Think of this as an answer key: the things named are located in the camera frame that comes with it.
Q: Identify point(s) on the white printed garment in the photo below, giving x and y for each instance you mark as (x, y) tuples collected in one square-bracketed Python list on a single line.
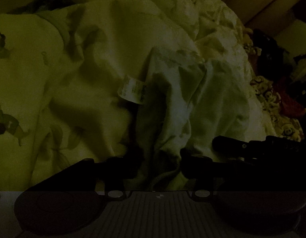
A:
[(189, 101)]

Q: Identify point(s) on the monkey print cloth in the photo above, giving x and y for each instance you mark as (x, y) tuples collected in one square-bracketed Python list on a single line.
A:
[(278, 125)]

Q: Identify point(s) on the white care label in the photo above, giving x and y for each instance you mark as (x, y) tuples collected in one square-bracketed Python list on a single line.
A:
[(132, 90)]

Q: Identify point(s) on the cream printed duvet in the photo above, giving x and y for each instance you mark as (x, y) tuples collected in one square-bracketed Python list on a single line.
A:
[(60, 71)]

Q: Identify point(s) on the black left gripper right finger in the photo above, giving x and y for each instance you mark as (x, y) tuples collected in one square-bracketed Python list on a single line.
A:
[(200, 171)]

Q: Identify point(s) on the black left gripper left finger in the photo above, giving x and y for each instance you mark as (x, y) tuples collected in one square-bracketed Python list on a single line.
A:
[(122, 174)]

